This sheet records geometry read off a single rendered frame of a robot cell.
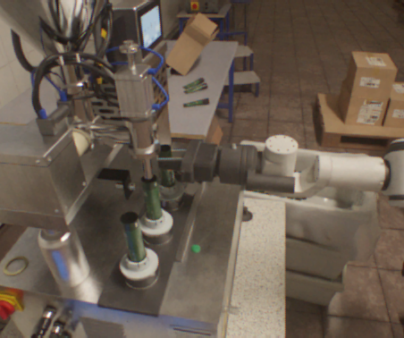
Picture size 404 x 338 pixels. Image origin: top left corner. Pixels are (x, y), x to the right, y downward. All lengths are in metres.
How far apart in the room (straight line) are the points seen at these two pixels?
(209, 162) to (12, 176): 0.36
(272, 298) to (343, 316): 0.97
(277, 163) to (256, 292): 0.45
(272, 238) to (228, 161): 0.51
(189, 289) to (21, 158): 0.38
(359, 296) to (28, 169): 1.79
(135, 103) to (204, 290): 0.37
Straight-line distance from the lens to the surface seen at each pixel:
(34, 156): 0.54
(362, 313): 1.99
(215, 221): 0.82
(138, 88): 0.55
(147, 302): 0.68
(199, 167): 0.71
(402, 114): 3.26
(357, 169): 0.74
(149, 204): 0.70
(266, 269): 1.08
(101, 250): 0.79
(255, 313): 0.99
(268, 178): 0.69
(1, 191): 0.63
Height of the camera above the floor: 1.60
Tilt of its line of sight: 36 degrees down
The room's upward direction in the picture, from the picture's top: 2 degrees counter-clockwise
